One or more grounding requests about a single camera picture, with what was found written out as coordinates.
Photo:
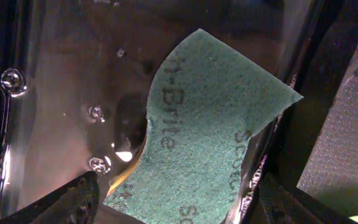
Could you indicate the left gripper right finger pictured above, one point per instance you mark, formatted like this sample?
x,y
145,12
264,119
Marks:
x,y
315,177

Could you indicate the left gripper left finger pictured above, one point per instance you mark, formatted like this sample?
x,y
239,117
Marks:
x,y
75,202

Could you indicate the green yellow sponge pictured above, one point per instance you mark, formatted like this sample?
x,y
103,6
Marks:
x,y
204,105

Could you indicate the rectangular black tray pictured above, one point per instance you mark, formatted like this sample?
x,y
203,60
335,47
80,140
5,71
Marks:
x,y
75,78

